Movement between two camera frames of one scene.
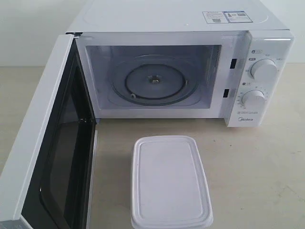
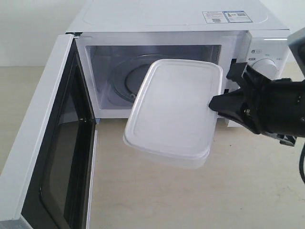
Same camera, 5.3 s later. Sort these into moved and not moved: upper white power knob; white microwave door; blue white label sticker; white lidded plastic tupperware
Moved: white lidded plastic tupperware
Not moved: white microwave door; upper white power knob; blue white label sticker
